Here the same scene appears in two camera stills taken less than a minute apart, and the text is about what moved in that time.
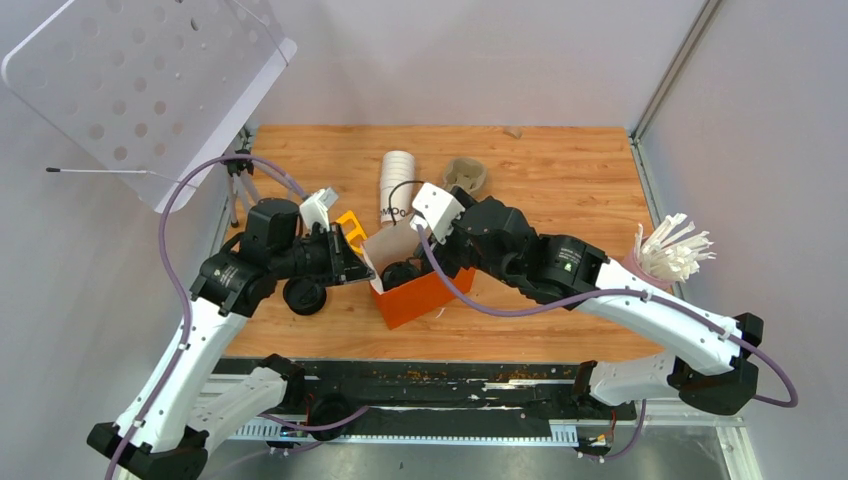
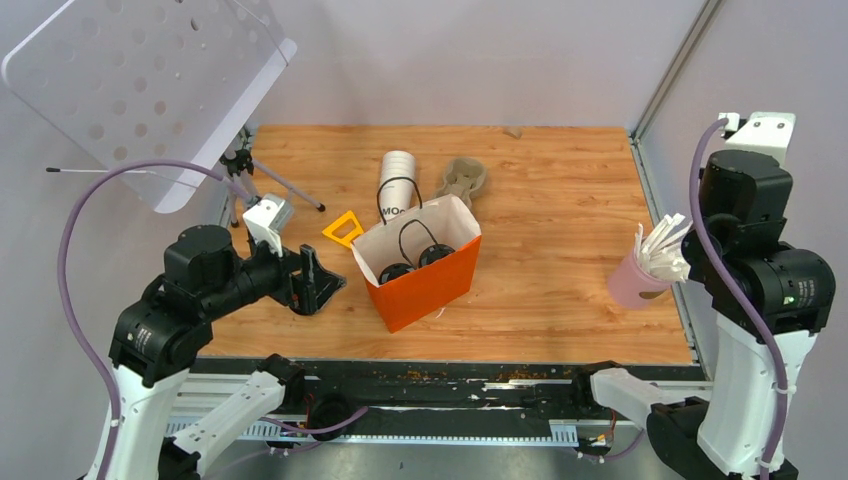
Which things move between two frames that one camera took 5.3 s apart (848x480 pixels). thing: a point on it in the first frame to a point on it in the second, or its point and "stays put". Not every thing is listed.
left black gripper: (348, 266) to (318, 283)
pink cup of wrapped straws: (670, 254) stays put
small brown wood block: (515, 131) stays put
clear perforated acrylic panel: (148, 86) stays put
